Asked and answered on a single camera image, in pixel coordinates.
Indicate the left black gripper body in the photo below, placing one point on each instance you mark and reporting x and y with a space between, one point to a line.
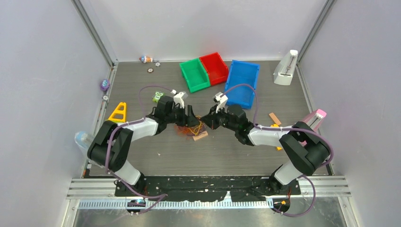
177 116

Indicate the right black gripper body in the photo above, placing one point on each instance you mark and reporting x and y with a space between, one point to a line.
224 121

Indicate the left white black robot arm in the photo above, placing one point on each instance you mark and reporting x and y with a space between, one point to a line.
111 145

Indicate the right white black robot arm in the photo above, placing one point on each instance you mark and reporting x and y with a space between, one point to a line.
306 150

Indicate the small wooden block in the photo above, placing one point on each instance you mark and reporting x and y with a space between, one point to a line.
200 136

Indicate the yellow orange toy piece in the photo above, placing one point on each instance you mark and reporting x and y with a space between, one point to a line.
277 148

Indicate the blue plastic bin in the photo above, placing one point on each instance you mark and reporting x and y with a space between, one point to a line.
241 72

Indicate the red plastic bin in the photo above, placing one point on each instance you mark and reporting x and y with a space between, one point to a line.
215 67

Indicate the green plastic bin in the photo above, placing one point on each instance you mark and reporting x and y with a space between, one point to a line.
195 75

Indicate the small figurine toy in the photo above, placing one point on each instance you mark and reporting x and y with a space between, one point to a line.
145 59

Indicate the white metronome box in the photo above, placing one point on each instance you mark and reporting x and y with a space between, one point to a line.
284 71

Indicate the purple round toy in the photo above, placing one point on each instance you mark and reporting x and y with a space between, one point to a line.
105 84

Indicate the pink metronome box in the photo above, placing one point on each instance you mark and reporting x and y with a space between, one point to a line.
314 119

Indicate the clear plastic bottle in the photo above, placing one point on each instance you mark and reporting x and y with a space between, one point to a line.
84 140

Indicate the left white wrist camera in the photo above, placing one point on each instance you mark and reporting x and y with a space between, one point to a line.
179 98

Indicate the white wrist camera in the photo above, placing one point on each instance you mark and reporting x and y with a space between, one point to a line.
220 99
179 98

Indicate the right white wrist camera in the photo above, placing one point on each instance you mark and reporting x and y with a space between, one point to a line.
220 99

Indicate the yellow triangular toy frame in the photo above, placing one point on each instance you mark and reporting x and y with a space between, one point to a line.
119 114

